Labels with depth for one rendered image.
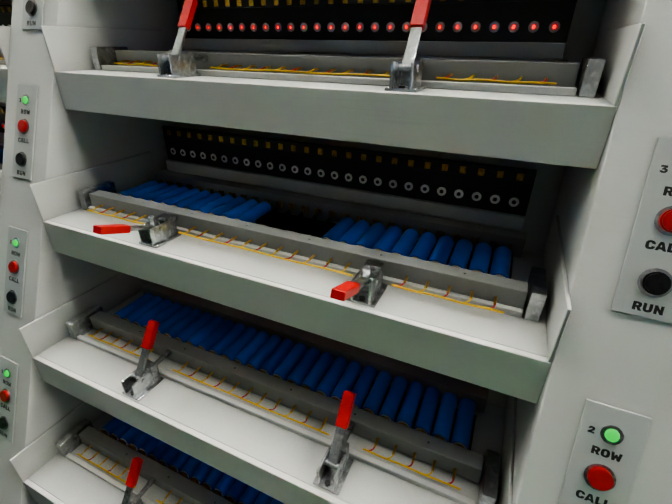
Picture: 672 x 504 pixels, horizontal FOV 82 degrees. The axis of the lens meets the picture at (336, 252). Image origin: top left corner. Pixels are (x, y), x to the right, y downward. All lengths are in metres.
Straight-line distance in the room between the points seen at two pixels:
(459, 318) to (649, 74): 0.22
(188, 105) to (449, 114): 0.28
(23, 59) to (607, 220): 0.69
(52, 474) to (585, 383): 0.70
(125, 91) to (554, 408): 0.54
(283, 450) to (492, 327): 0.26
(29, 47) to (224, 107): 0.32
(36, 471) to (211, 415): 0.35
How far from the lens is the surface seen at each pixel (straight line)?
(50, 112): 0.64
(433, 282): 0.38
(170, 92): 0.49
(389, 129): 0.36
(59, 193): 0.64
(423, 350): 0.36
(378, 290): 0.37
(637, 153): 0.35
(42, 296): 0.67
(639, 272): 0.34
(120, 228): 0.47
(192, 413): 0.52
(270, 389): 0.50
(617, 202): 0.34
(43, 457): 0.79
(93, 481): 0.74
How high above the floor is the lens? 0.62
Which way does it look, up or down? 7 degrees down
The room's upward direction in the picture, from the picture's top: 10 degrees clockwise
